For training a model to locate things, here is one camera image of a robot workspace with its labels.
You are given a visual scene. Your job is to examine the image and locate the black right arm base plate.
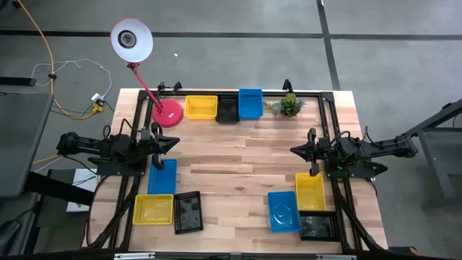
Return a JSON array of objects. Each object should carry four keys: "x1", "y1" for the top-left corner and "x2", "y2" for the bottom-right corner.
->
[{"x1": 324, "y1": 151, "x2": 389, "y2": 180}]

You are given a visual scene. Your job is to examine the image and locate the black plastic basket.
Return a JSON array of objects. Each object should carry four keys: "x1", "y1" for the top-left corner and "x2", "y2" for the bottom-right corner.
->
[
  {"x1": 215, "y1": 94, "x2": 240, "y2": 125},
  {"x1": 298, "y1": 209, "x2": 341, "y2": 243},
  {"x1": 173, "y1": 191, "x2": 204, "y2": 235}
]

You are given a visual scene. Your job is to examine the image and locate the potted green succulent plant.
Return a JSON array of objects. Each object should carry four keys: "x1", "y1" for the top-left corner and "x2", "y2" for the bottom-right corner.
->
[{"x1": 263, "y1": 92, "x2": 307, "y2": 118}]

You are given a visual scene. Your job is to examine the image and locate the orange floor cable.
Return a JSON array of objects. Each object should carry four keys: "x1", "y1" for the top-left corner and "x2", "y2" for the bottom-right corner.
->
[{"x1": 16, "y1": 0, "x2": 104, "y2": 121}]

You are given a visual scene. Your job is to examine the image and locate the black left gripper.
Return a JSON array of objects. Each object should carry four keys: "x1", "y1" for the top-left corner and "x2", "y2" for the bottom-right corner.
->
[{"x1": 139, "y1": 121, "x2": 180, "y2": 170}]

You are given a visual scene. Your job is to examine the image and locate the white box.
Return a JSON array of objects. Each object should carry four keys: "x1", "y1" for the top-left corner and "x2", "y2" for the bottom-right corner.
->
[{"x1": 66, "y1": 168, "x2": 100, "y2": 213}]

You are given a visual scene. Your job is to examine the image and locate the black aluminium table frame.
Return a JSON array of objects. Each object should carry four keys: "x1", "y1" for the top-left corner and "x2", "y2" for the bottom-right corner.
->
[{"x1": 84, "y1": 89, "x2": 389, "y2": 254}]

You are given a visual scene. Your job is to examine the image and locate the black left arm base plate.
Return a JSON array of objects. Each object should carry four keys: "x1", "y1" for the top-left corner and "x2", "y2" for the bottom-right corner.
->
[{"x1": 95, "y1": 158, "x2": 148, "y2": 178}]

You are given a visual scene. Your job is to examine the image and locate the red desk lamp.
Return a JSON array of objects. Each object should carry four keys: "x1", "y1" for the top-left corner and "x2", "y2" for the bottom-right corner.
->
[{"x1": 110, "y1": 17, "x2": 184, "y2": 129}]

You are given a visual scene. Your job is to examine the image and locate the white floor cable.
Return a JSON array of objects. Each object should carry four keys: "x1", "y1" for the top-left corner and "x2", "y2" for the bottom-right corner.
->
[{"x1": 30, "y1": 58, "x2": 113, "y2": 99}]

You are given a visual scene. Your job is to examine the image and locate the yellow plastic basket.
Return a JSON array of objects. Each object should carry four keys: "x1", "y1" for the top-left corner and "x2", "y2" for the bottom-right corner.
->
[
  {"x1": 184, "y1": 95, "x2": 219, "y2": 121},
  {"x1": 132, "y1": 194, "x2": 175, "y2": 226},
  {"x1": 295, "y1": 173, "x2": 327, "y2": 212}
]

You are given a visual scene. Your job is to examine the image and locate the grey desk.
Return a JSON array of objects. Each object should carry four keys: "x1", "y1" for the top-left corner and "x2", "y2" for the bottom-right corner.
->
[{"x1": 0, "y1": 92, "x2": 55, "y2": 199}]

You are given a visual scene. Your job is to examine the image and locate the black floor bar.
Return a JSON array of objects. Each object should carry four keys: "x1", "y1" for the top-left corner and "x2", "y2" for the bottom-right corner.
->
[{"x1": 0, "y1": 76, "x2": 38, "y2": 87}]

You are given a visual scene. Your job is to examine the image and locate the grey metal table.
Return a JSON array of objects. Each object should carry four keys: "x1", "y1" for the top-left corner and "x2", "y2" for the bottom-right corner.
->
[{"x1": 404, "y1": 97, "x2": 462, "y2": 210}]

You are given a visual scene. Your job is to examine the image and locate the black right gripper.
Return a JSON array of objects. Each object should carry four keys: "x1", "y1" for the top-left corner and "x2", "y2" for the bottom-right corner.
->
[{"x1": 290, "y1": 128, "x2": 328, "y2": 178}]

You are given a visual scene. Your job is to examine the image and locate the blue plastic basket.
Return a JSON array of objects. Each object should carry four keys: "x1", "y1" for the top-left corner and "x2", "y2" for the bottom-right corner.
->
[
  {"x1": 237, "y1": 88, "x2": 264, "y2": 121},
  {"x1": 267, "y1": 191, "x2": 302, "y2": 233},
  {"x1": 147, "y1": 158, "x2": 178, "y2": 196}
]

